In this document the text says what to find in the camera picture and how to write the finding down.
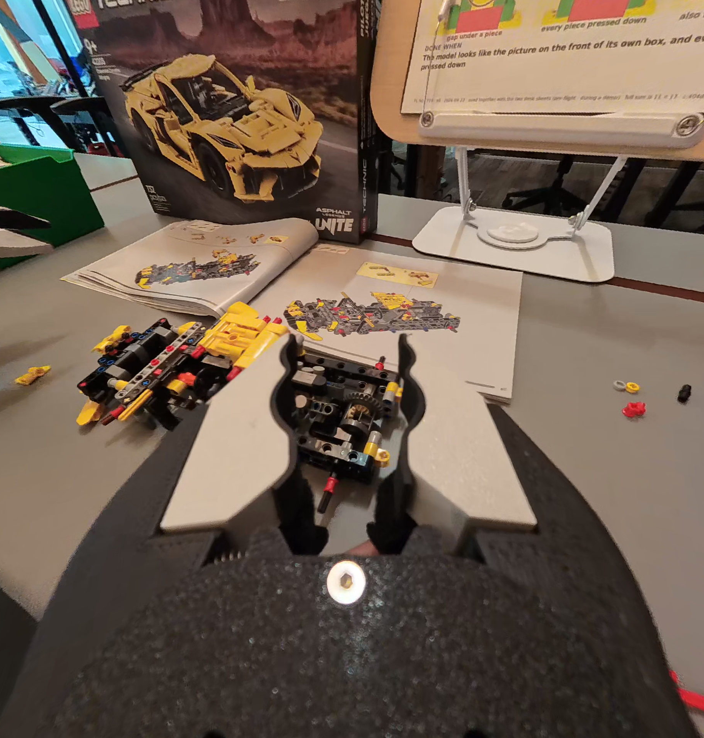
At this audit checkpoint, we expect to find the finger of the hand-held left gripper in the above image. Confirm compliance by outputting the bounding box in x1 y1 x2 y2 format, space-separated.
0 229 54 259
0 203 52 233

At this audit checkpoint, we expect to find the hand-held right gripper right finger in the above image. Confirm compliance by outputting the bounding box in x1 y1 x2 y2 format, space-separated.
398 332 539 552

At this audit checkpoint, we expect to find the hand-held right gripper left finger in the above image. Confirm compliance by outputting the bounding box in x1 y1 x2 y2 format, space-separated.
159 333 301 535

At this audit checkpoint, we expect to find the lego car chassis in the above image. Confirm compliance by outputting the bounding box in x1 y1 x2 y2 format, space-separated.
77 301 404 514

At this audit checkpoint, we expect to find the lego instruction booklet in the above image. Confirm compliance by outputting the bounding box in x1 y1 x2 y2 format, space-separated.
60 217 524 403

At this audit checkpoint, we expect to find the lego set box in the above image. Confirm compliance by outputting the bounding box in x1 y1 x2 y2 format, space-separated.
69 0 381 243

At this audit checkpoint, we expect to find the red lego axle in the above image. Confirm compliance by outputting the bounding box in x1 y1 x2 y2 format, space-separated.
669 670 704 718

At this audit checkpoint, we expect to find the green storage bin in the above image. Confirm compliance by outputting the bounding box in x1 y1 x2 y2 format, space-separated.
0 143 106 272

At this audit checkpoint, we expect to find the white document stand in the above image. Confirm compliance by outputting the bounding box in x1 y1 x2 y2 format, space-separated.
370 0 704 283

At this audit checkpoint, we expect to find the printed instruction sheet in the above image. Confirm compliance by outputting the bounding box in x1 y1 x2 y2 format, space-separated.
401 0 704 116

